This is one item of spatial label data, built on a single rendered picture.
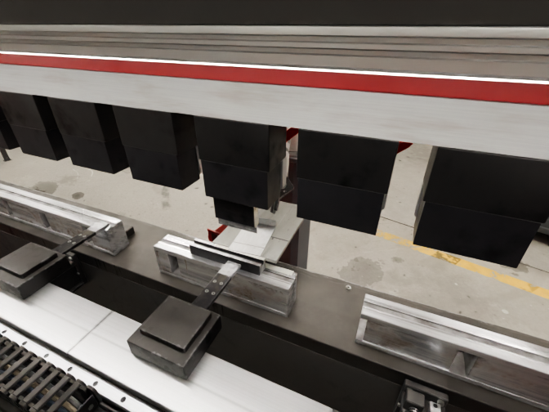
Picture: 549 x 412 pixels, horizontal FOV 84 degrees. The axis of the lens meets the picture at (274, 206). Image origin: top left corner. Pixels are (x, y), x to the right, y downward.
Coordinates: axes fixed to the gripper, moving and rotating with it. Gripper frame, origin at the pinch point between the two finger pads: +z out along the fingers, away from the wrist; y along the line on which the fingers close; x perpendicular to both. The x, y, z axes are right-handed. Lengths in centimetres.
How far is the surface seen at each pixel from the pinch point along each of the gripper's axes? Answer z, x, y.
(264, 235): 7.8, 0.2, 1.8
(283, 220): 2.6, 6.8, 4.7
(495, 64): -3, -58, 30
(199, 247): 13.9, -6.8, -12.2
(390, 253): 0, 166, 57
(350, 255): 8, 157, 27
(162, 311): 25.2, -25.9, -7.2
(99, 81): -15.2, -31.8, -28.3
